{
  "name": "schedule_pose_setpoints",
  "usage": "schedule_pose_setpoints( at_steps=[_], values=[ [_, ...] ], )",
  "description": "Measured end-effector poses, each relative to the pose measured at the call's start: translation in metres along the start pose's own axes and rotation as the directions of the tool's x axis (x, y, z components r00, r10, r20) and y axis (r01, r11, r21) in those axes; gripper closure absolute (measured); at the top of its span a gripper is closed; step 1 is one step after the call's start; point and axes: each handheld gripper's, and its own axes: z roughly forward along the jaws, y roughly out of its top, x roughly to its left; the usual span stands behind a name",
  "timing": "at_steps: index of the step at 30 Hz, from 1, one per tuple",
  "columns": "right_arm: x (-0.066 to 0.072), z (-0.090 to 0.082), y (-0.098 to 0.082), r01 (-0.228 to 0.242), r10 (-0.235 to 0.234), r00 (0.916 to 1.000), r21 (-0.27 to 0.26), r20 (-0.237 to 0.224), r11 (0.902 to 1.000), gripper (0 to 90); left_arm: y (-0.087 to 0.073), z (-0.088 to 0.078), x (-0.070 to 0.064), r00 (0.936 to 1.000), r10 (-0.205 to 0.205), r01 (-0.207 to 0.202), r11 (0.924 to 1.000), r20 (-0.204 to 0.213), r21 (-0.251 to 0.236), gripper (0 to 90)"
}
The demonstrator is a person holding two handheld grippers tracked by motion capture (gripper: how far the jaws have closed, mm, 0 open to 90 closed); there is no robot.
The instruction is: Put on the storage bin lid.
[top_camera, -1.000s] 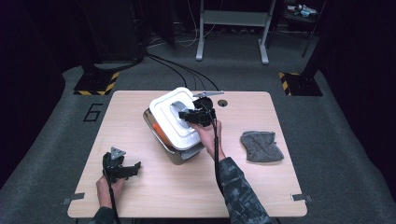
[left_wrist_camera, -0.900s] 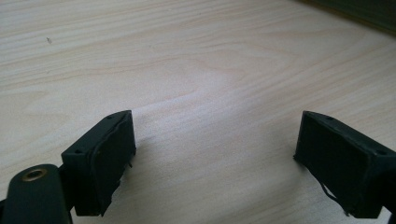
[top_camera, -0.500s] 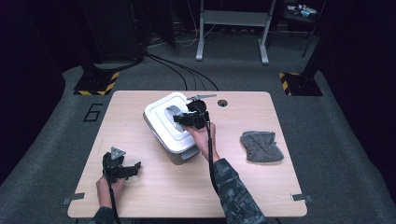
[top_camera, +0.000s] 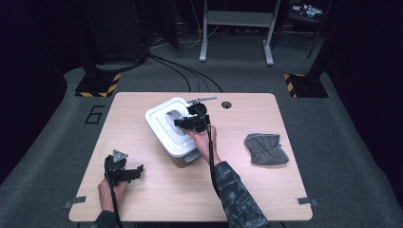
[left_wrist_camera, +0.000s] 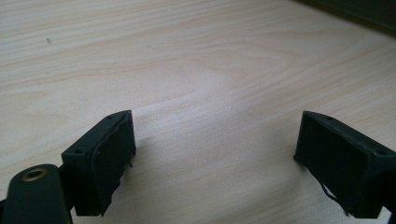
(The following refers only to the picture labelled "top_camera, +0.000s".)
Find dark shelf with small items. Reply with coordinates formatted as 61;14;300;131
286;0;332;60

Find white cables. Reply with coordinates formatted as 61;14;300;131
151;0;227;49

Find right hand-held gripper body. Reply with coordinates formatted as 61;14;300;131
185;96;219;134

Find person's right hand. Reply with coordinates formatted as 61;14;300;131
185;124;222;166

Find grey storage box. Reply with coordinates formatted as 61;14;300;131
170;148;203;169

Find right hand-held gripper cable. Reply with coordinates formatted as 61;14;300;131
202;116;221;198

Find left hand-held gripper cable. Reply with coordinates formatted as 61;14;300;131
106;175;124;228

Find white lidded storage box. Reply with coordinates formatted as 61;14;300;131
144;96;200;159

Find grey tape piece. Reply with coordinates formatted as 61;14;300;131
62;195;87;209
296;197;318;207

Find black cabinet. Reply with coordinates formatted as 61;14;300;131
79;0;150;65

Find black floor cables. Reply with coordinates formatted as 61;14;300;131
148;52;223;93

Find black base with striped edge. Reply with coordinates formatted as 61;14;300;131
74;65;123;98
283;73;330;99

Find white metal stand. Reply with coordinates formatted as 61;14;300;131
199;0;282;67

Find grey towel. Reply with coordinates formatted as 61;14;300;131
243;132;290;166

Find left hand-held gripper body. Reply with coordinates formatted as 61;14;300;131
104;149;131;187

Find person's left hand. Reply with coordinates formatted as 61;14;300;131
97;179;129;213

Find hand-held gripper cable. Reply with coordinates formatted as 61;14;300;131
106;175;124;228
202;116;221;198

